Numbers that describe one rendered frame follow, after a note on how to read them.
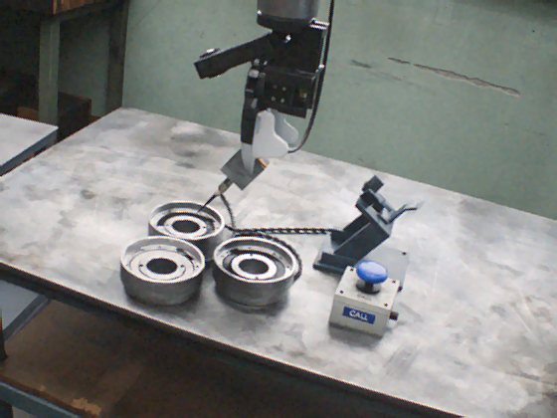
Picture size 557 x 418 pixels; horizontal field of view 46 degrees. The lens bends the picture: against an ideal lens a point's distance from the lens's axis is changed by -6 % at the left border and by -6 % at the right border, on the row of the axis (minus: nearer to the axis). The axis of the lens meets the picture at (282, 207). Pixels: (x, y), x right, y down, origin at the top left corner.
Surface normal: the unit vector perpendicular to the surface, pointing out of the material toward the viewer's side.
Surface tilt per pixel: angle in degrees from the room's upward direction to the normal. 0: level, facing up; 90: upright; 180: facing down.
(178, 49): 90
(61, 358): 0
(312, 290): 0
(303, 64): 90
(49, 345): 0
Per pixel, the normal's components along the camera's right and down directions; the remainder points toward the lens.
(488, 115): -0.31, 0.40
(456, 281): 0.15, -0.88
